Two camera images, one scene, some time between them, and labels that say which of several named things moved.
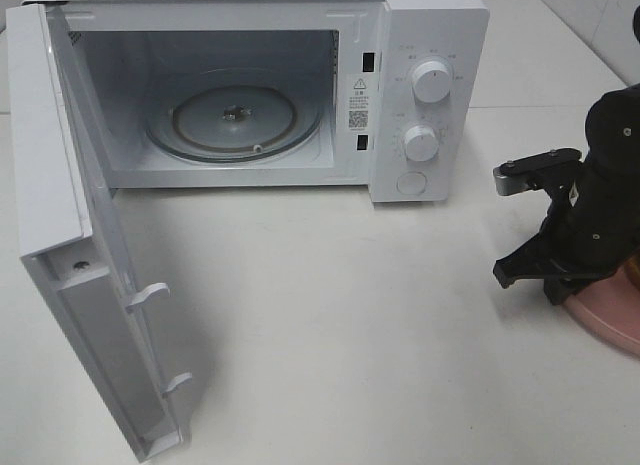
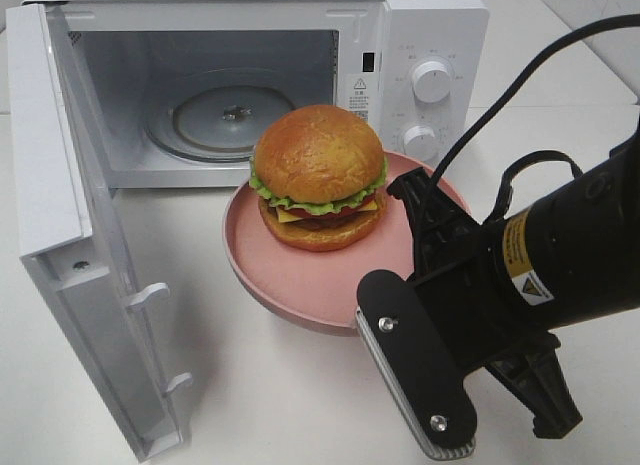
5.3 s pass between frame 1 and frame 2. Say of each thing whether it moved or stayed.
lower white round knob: stayed
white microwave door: stayed
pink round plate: moved
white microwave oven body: stayed
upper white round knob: stayed
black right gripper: moved
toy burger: moved
